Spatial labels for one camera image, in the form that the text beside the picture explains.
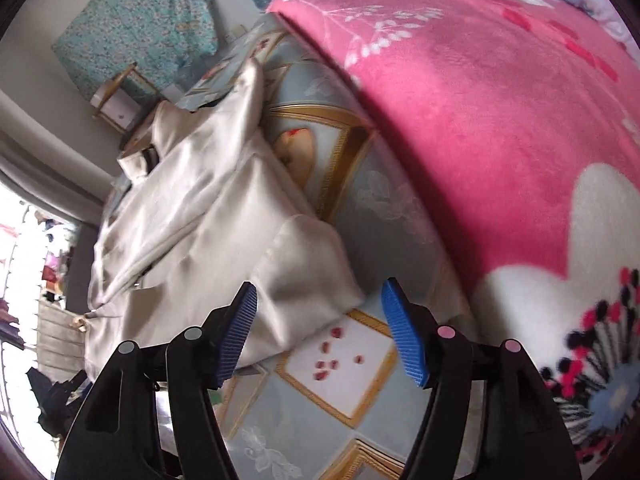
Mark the person's ribbed knit sweater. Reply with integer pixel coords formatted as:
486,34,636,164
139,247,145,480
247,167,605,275
37,302,88,361

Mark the cream zip jacket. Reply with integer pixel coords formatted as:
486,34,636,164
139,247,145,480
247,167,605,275
84,56,368,386

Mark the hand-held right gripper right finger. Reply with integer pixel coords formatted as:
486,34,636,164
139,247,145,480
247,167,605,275
381,277,583,480

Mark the clutter of colourful goods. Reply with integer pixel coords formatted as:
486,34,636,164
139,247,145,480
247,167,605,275
0,210,76,311

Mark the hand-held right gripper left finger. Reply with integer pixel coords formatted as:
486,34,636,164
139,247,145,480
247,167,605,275
54,281,259,480

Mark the wooden chair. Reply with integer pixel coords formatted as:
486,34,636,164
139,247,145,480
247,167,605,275
90,62,163,153

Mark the grey board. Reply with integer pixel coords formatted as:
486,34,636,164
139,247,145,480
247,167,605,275
65,222,103,311

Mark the grey curtain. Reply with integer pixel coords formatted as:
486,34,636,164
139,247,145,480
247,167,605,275
0,87,121,226

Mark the pink floral blanket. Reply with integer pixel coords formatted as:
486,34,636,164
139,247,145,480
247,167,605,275
267,0,640,480

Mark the teal floral wall cloth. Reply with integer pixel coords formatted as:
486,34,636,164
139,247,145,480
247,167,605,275
51,0,224,103

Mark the blue patterned bedsheet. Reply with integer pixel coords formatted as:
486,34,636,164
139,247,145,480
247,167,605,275
102,12,483,480

